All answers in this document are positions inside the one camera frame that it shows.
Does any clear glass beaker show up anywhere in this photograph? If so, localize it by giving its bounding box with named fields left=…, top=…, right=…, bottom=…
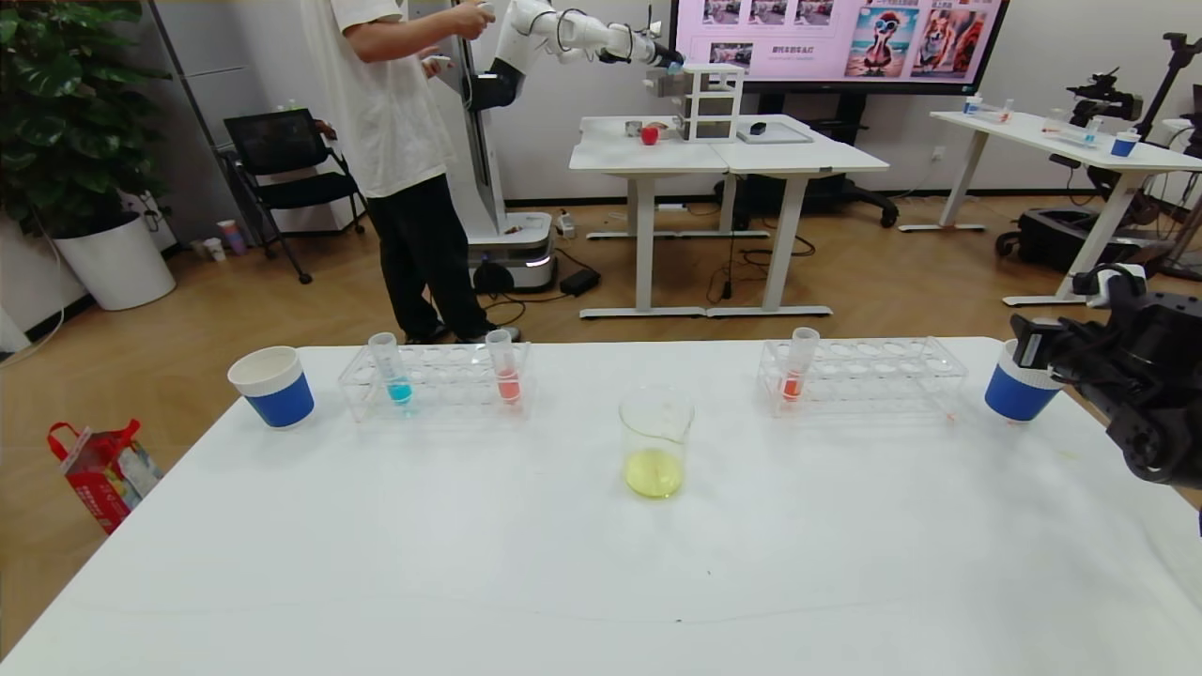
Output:
left=618, top=385, right=696, bottom=500

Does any white plant pot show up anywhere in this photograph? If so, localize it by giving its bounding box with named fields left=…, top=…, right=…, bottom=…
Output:
left=54, top=212, right=177, bottom=312

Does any black tripod stand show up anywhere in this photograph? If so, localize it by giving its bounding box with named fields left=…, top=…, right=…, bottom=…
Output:
left=1155, top=33, right=1202, bottom=281

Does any clear acrylic test tube rack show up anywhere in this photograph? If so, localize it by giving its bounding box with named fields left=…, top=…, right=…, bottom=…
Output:
left=757, top=336, right=968, bottom=419
left=338, top=341, right=533, bottom=423

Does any black display stand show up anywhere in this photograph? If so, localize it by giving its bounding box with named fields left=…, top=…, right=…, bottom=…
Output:
left=714, top=92, right=898, bottom=231

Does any white drawer unit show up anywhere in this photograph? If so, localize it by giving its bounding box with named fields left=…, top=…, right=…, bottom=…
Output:
left=646, top=64, right=746, bottom=145

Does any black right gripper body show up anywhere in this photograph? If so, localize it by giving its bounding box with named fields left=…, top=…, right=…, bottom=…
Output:
left=1009, top=313, right=1105, bottom=379

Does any blue and white paper cup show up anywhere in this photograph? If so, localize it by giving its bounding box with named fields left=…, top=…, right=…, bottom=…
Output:
left=226, top=345, right=316, bottom=430
left=983, top=338, right=1067, bottom=424

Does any blue pigment test tube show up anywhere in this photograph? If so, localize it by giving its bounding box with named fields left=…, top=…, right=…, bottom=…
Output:
left=367, top=331, right=415, bottom=407

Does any green leafy plant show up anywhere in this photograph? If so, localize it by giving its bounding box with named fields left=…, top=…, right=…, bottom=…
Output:
left=0, top=0, right=173, bottom=238

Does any red pigment test tube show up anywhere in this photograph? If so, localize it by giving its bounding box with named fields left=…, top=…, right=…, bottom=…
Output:
left=779, top=327, right=821, bottom=405
left=485, top=329, right=523, bottom=407

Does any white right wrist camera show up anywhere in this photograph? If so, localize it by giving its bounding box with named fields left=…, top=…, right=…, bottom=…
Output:
left=1073, top=265, right=1148, bottom=309

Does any person in white shirt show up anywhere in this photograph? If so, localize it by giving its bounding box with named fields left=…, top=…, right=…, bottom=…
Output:
left=300, top=0, right=522, bottom=346

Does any white standing desk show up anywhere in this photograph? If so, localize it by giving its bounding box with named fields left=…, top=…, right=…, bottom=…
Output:
left=706, top=115, right=890, bottom=318
left=897, top=110, right=1202, bottom=308
left=569, top=115, right=733, bottom=321

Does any grey flat pad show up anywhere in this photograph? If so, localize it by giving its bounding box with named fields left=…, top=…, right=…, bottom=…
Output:
left=735, top=120, right=814, bottom=146

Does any red shopping bag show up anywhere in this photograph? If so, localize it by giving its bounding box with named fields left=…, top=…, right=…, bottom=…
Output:
left=47, top=419, right=162, bottom=536

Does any black camera rig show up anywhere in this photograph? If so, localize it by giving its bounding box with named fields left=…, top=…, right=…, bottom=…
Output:
left=1066, top=68, right=1145, bottom=126

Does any black office chair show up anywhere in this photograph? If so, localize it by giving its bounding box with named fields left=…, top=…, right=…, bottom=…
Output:
left=222, top=108, right=367, bottom=285

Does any large wall display screen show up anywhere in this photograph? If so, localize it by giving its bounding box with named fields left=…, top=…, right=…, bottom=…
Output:
left=668, top=0, right=1010, bottom=97

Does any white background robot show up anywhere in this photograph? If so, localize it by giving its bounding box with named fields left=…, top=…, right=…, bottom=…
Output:
left=451, top=0, right=686, bottom=294

